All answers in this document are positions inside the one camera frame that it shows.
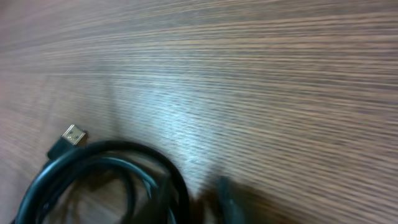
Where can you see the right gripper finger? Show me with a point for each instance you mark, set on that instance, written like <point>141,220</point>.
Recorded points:
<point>231,202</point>

